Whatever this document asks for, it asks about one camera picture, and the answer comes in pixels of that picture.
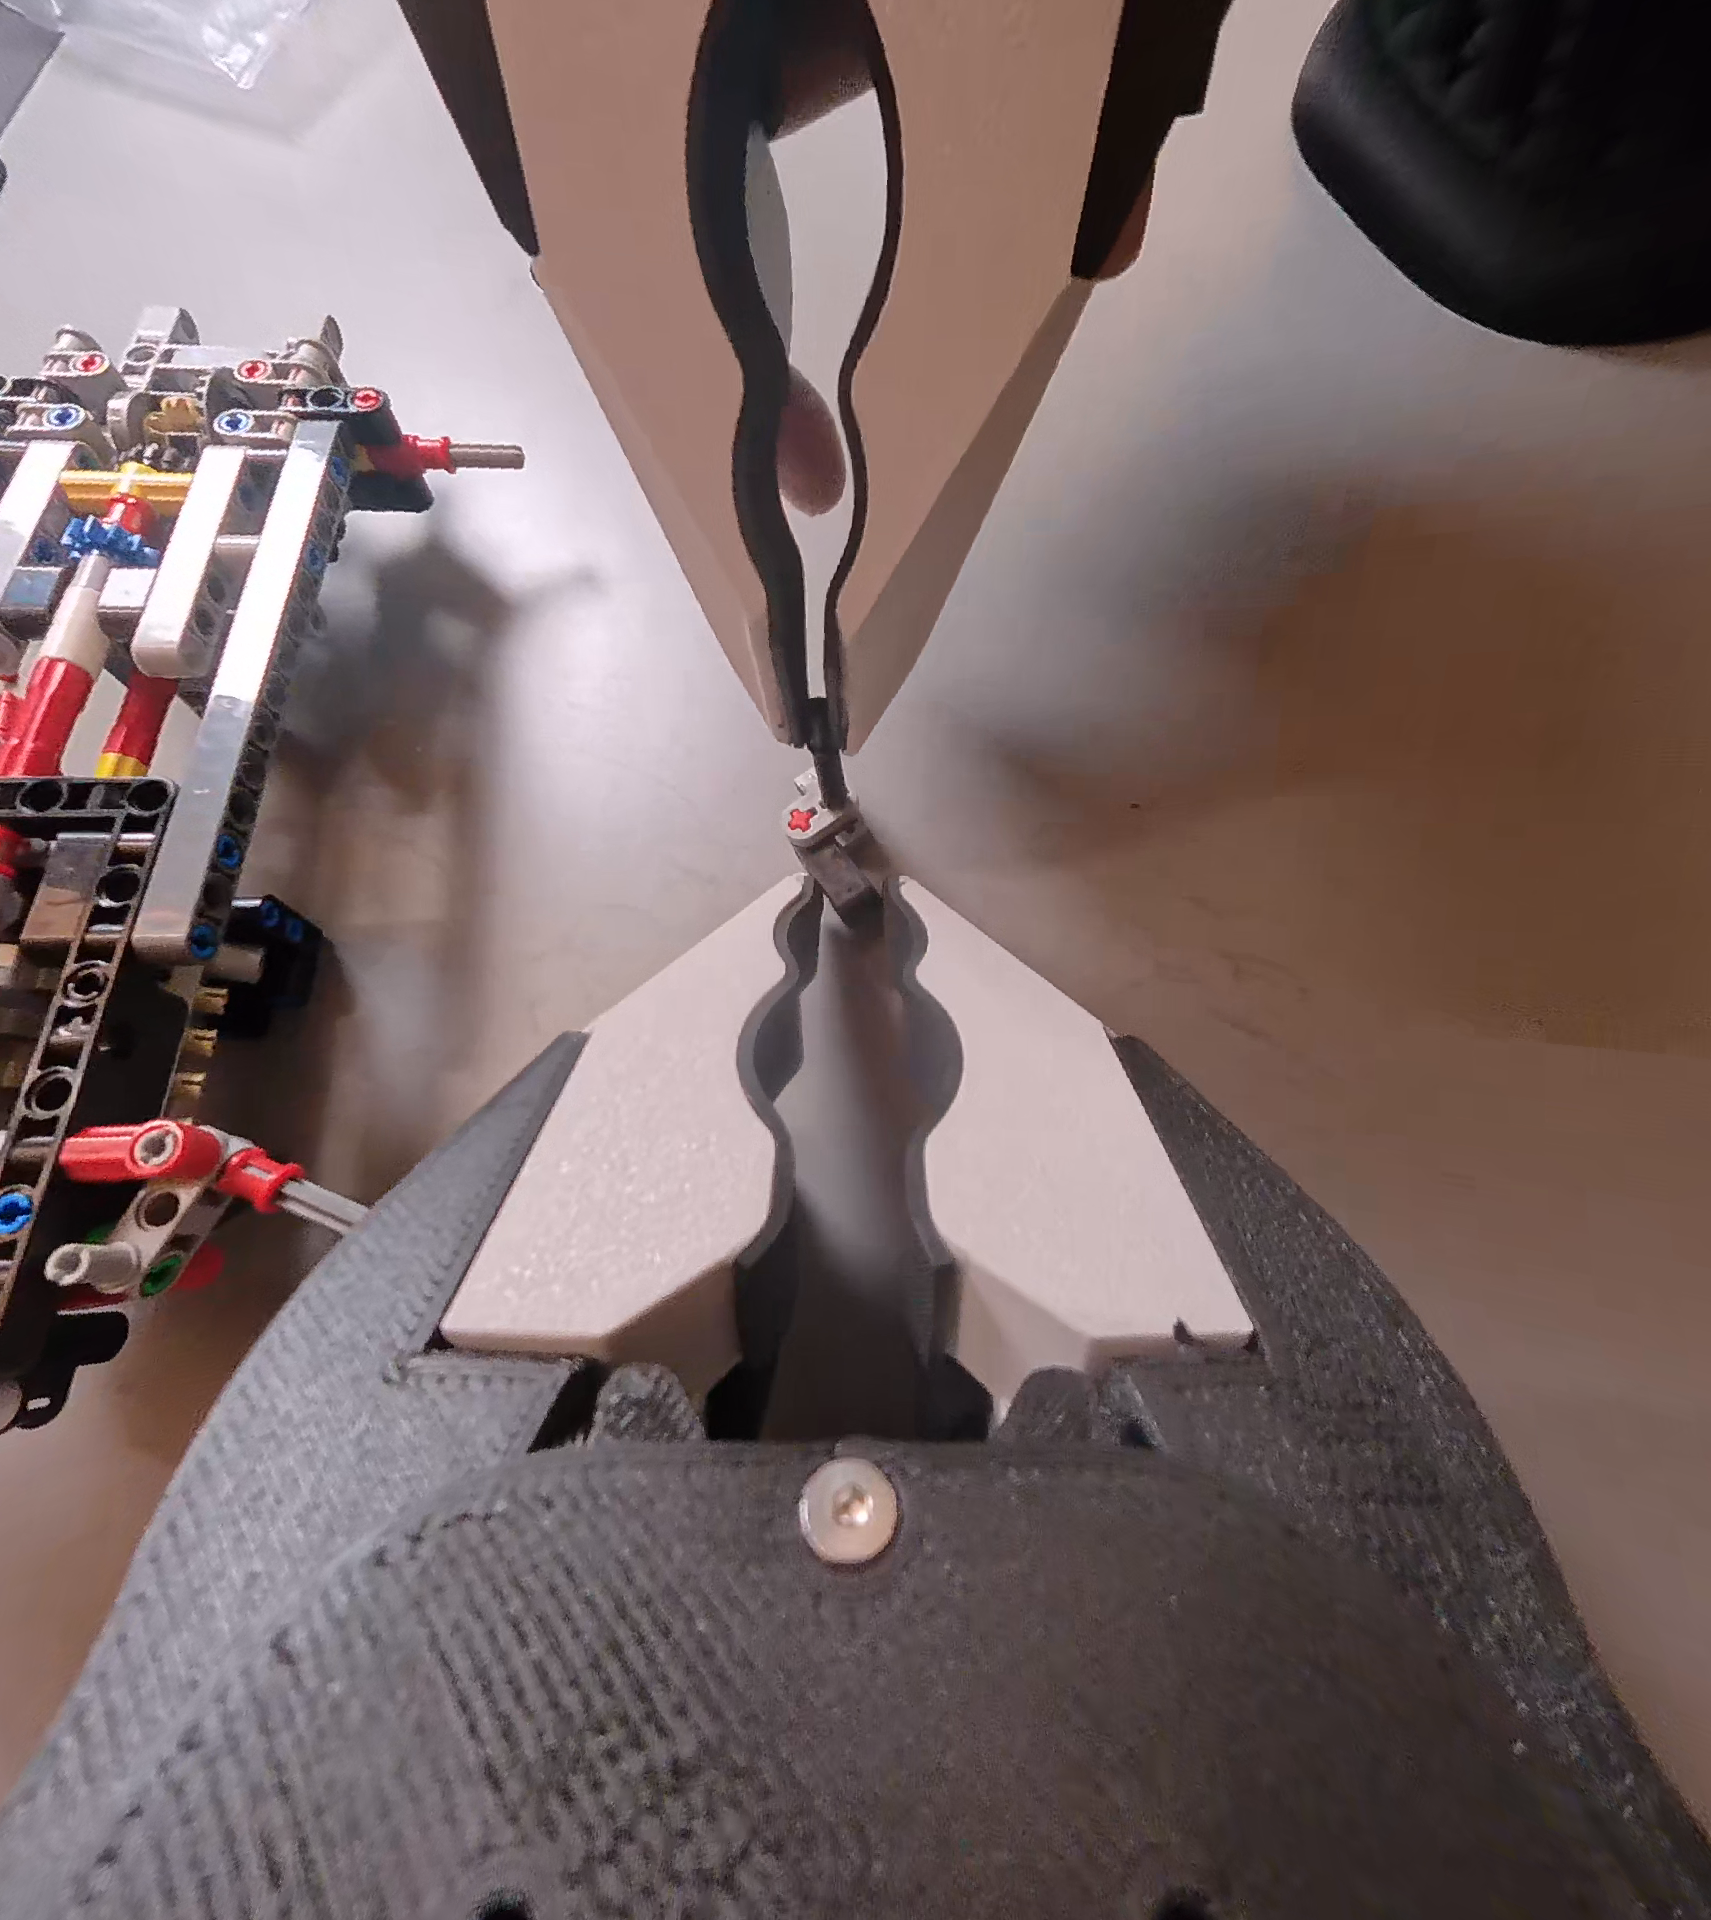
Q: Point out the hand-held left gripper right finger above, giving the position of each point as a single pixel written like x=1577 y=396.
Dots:
x=1066 y=1185

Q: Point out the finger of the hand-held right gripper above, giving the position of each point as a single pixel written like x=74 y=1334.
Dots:
x=960 y=300
x=630 y=300

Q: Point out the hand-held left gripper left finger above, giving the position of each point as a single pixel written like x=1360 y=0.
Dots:
x=630 y=1155

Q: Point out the small grey lego connector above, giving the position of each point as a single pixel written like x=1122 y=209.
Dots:
x=832 y=840

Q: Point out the lego car chassis assembly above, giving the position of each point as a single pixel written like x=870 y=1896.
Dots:
x=90 y=781

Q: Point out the person's right forearm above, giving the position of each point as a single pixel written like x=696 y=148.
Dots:
x=1559 y=164

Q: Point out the person's right hand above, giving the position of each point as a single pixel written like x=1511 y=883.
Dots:
x=814 y=451

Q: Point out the clear plastic bags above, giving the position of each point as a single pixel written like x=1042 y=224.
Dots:
x=232 y=30

